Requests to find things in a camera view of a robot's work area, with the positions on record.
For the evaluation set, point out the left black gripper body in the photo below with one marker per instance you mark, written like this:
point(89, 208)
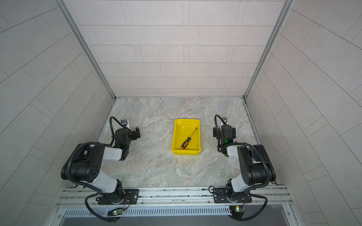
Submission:
point(132, 136)

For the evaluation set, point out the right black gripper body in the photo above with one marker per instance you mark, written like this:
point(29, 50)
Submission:
point(219, 134)

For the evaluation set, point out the orange black handled screwdriver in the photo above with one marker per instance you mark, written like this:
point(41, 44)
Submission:
point(186, 142)

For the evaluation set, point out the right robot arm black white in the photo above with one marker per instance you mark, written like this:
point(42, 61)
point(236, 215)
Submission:
point(256, 169)

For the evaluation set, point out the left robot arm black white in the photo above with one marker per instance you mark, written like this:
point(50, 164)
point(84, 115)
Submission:
point(84, 165)

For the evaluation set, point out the yellow plastic bin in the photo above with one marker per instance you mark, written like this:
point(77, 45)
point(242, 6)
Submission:
point(183, 128)

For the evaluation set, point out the left green circuit board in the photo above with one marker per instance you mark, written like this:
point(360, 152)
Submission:
point(115, 212)

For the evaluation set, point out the green circuit board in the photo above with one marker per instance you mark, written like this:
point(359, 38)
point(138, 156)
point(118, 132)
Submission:
point(115, 212)
point(237, 211)

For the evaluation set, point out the right green circuit board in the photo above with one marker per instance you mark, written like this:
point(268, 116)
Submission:
point(237, 211)

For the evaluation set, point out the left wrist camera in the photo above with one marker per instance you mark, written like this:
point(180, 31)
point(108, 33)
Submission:
point(125, 123)

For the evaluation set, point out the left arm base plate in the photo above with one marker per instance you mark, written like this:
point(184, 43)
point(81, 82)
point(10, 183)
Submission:
point(126, 197)

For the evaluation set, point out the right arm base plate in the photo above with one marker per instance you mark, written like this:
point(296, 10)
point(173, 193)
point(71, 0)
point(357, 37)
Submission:
point(227, 195)

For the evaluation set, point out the aluminium mounting rail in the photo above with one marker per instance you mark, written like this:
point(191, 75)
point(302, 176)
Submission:
point(176, 196)

